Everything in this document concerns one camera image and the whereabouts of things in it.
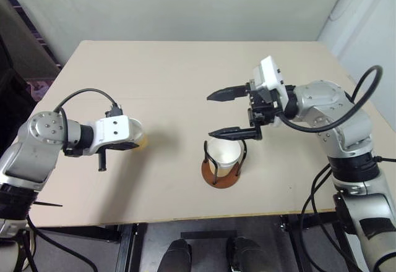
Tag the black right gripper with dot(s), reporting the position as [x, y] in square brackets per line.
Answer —
[261, 111]

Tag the white fabric curtain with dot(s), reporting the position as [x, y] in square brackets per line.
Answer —
[365, 21]

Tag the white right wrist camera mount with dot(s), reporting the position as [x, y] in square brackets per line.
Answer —
[272, 74]

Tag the white paper cup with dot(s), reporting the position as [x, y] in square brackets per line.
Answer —
[227, 157]
[142, 141]

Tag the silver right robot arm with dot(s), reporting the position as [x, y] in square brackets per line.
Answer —
[325, 99]

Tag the black metal table frame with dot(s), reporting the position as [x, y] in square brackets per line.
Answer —
[127, 247]

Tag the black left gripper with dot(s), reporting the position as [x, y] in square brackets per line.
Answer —
[123, 146]

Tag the dark rounded shape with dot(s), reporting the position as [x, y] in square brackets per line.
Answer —
[175, 256]

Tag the purple patterned cloth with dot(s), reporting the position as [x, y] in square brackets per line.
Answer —
[38, 88]

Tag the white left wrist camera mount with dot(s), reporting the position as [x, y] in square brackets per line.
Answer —
[108, 130]

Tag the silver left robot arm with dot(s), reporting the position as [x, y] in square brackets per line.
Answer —
[40, 148]

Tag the brown cardboard panel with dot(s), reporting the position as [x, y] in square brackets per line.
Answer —
[21, 43]

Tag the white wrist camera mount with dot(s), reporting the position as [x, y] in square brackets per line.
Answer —
[108, 130]
[272, 74]

